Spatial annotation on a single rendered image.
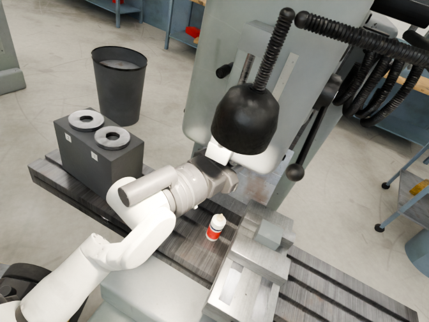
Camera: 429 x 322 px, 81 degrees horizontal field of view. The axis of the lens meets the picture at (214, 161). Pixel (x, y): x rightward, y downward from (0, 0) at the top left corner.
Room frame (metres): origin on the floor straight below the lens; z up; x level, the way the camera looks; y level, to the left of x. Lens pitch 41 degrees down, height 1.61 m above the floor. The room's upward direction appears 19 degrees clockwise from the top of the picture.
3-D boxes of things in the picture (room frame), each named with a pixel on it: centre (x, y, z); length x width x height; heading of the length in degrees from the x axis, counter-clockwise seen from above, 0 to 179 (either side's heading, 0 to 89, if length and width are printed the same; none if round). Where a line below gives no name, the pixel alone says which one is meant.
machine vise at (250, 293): (0.38, -0.19, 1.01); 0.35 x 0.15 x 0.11; 169
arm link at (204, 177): (0.37, 0.02, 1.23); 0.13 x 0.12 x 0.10; 59
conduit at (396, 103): (0.66, -0.28, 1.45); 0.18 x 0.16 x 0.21; 167
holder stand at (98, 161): (0.51, 0.33, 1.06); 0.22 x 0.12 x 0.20; 71
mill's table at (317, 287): (0.43, -0.08, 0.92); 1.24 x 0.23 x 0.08; 77
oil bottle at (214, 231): (0.43, -0.07, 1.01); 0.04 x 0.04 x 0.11
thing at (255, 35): (0.34, 0.00, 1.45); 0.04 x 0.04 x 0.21; 77
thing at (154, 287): (0.45, -0.03, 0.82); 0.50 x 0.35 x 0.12; 167
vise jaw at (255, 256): (0.35, -0.19, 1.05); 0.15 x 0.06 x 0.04; 79
